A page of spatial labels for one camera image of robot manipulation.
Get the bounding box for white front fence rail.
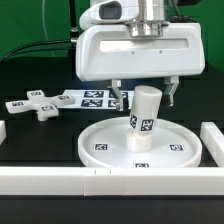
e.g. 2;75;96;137
0;167;224;196

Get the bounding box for white fence rail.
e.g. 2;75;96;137
0;120;6;145
200;122;224;168
0;167;224;196

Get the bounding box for white right fence rail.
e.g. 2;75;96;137
200;122;224;168

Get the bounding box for white round table top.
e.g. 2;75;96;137
78;117;202;168

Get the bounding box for white left fence rail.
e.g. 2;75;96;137
0;120;6;145

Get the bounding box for white cross-shaped table base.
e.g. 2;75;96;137
5;90;75;121

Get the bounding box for white marker sheet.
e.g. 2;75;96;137
61;89;138;110

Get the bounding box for black cables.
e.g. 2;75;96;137
0;0;81;64

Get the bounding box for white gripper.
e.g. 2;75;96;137
76;23;205;111

